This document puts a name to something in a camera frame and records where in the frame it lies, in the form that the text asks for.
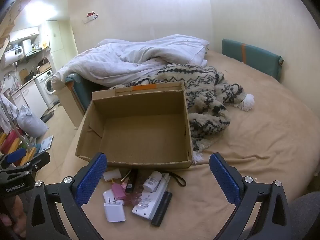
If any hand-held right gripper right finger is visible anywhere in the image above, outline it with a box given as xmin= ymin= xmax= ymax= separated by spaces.
xmin=209 ymin=152 xmax=292 ymax=240

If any pink plastic device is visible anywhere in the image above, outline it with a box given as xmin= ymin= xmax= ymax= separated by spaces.
xmin=111 ymin=183 xmax=126 ymax=200

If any wall hook with red item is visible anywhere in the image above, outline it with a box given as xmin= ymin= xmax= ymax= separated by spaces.
xmin=84 ymin=11 xmax=99 ymax=24

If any white hanging garment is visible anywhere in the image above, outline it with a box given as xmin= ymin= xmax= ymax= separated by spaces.
xmin=0 ymin=96 xmax=18 ymax=130

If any beige black patterned fuzzy blanket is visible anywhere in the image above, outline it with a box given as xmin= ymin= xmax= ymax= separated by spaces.
xmin=109 ymin=64 xmax=255 ymax=163

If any small cardboard box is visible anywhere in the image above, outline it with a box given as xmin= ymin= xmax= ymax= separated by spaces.
xmin=37 ymin=59 xmax=52 ymax=73

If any bathroom scale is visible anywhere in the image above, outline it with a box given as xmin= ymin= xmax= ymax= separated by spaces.
xmin=36 ymin=135 xmax=54 ymax=153

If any brown cardboard box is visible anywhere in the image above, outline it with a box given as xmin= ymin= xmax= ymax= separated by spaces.
xmin=75 ymin=81 xmax=193 ymax=170

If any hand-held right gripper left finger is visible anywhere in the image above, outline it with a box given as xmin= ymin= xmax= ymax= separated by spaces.
xmin=25 ymin=152 xmax=108 ymax=240

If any white kitchen counter cabinet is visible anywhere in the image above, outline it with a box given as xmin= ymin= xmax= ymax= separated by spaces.
xmin=11 ymin=80 xmax=49 ymax=120

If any person's left hand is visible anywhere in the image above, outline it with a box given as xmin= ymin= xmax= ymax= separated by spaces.
xmin=0 ymin=195 xmax=27 ymax=239

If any white power strip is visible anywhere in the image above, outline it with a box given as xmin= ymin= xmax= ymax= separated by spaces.
xmin=132 ymin=172 xmax=171 ymax=219

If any black flashlight with strap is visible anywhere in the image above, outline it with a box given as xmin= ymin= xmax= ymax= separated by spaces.
xmin=151 ymin=171 xmax=187 ymax=227

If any white earbud case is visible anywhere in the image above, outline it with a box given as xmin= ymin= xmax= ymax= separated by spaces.
xmin=104 ymin=169 xmax=121 ymax=182

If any wooden rack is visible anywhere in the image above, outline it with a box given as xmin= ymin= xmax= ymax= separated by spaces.
xmin=0 ymin=127 xmax=38 ymax=167

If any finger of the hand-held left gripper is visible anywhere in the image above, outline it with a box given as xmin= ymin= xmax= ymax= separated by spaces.
xmin=0 ymin=148 xmax=27 ymax=168
xmin=10 ymin=152 xmax=50 ymax=174

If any teal cushion with orange stripe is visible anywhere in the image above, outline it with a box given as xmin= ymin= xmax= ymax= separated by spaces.
xmin=222 ymin=39 xmax=284 ymax=82

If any white stuffed bag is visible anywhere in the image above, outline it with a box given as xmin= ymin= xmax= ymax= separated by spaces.
xmin=17 ymin=105 xmax=49 ymax=138

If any white washing machine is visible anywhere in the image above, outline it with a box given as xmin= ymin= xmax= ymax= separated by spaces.
xmin=34 ymin=69 xmax=59 ymax=108

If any white kitchen appliance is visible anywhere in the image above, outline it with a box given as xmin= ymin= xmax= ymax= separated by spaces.
xmin=21 ymin=39 xmax=33 ymax=55

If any white duvet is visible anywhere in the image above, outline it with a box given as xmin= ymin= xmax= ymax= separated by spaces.
xmin=51 ymin=34 xmax=210 ymax=90

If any large white charger plug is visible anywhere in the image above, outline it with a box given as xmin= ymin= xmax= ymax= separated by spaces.
xmin=103 ymin=196 xmax=126 ymax=222

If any white wall cabinet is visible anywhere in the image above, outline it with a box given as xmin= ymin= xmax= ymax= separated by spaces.
xmin=9 ymin=26 xmax=40 ymax=42

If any white plastic bottle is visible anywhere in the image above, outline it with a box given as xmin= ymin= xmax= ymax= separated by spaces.
xmin=142 ymin=171 xmax=162 ymax=192

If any tall cream cabinet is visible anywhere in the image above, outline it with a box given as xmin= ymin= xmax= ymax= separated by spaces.
xmin=40 ymin=20 xmax=75 ymax=72

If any white water heater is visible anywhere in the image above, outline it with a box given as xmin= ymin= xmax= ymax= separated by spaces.
xmin=0 ymin=47 xmax=24 ymax=69

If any person's grey clothing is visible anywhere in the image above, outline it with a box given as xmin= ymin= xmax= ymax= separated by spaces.
xmin=287 ymin=192 xmax=320 ymax=240

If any small white charger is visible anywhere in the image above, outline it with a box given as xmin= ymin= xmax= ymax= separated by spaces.
xmin=103 ymin=189 xmax=115 ymax=202

